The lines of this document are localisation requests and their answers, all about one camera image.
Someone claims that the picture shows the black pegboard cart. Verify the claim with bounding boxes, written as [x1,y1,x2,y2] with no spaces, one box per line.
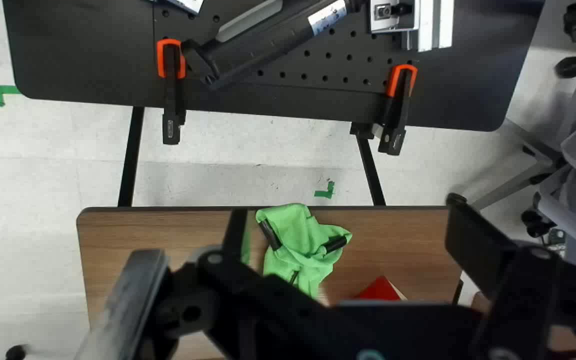
[2,0,545,208]

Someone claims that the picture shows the aluminium extrusion rail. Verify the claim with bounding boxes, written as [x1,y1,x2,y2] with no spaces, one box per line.
[414,0,456,53]

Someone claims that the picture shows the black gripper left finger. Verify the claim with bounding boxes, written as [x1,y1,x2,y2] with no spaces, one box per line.
[76,205,263,360]

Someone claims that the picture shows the black bar tool white label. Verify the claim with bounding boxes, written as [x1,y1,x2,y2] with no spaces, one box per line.
[182,0,370,92]

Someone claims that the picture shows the green microfibre cloth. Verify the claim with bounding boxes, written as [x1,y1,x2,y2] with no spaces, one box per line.
[237,201,353,301]

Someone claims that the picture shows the red wooden drawer box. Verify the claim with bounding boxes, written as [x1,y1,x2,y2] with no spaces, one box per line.
[353,274,410,306]

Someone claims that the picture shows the white block black print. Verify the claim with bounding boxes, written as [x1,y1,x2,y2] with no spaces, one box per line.
[367,0,415,35]

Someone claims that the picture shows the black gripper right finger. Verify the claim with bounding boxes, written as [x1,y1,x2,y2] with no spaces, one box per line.
[444,192,563,360]

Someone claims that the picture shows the wooden table black legs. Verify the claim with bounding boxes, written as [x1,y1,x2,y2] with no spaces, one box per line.
[76,205,576,360]

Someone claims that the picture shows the black clamp orange handle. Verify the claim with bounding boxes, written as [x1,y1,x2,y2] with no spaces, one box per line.
[373,62,419,158]
[153,35,190,145]

